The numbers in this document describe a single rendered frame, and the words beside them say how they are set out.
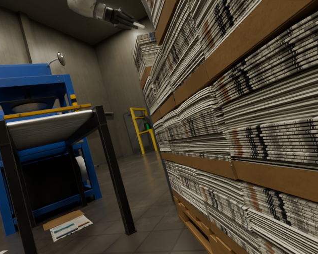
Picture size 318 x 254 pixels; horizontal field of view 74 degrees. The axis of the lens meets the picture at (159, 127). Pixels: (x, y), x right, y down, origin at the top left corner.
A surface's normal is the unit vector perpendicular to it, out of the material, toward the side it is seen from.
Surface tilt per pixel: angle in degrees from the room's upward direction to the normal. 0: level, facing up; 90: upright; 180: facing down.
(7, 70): 90
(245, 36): 90
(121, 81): 90
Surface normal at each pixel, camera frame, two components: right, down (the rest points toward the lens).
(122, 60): -0.39, 0.07
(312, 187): -0.94, 0.28
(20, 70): 0.52, -0.18
